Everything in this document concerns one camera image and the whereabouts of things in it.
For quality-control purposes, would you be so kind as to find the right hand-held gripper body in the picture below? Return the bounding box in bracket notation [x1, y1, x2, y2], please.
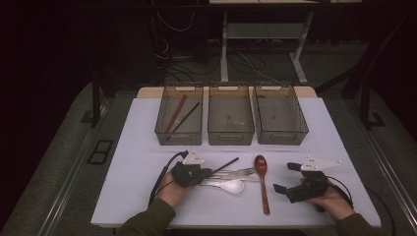
[286, 155, 342, 204]

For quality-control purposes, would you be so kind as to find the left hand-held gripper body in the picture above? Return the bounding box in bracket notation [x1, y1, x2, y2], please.
[170, 147, 206, 189]

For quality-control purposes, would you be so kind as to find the black chopstick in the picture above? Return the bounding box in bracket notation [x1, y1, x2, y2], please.
[166, 101, 201, 140]
[210, 156, 240, 175]

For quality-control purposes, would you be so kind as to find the white ceramic spoon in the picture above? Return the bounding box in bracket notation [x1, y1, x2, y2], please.
[200, 178, 246, 195]

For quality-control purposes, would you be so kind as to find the brown wooden spoon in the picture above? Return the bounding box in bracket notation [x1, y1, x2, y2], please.
[254, 154, 270, 216]

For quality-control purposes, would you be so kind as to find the silver metal fork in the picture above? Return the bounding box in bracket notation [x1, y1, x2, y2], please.
[210, 166, 258, 180]
[209, 172, 262, 183]

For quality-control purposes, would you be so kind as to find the clear brown plastic basket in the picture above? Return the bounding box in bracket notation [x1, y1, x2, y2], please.
[154, 86, 205, 147]
[207, 85, 256, 147]
[254, 84, 310, 146]

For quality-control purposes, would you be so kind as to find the person's left hand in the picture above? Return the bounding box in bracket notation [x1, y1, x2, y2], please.
[156, 171, 195, 209]

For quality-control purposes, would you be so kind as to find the person's right hand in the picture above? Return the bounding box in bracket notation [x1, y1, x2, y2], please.
[306, 188, 357, 222]

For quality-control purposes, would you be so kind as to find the white table cover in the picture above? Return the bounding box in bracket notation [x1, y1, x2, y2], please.
[90, 96, 383, 229]

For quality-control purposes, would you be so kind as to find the black metal stand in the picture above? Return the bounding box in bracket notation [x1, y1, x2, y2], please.
[81, 72, 109, 129]
[360, 78, 387, 131]

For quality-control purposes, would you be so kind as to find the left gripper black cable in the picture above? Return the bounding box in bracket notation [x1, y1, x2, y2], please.
[148, 149, 190, 207]

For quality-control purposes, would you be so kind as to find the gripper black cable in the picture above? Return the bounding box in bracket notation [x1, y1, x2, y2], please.
[148, 149, 190, 207]
[328, 175, 396, 236]

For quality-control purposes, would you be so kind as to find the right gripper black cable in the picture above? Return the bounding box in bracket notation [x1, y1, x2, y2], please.
[328, 175, 396, 236]

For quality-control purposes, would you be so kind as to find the metal floor rail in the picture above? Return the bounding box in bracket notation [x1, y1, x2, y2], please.
[38, 104, 111, 236]
[348, 106, 417, 219]

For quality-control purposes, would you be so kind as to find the black floor frame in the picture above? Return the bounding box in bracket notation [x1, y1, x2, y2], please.
[87, 140, 114, 165]

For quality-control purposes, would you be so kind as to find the tangle of floor cables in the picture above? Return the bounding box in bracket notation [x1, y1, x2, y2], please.
[151, 0, 279, 85]

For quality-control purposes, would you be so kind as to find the white desk frame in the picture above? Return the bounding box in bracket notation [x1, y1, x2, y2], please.
[219, 11, 316, 85]

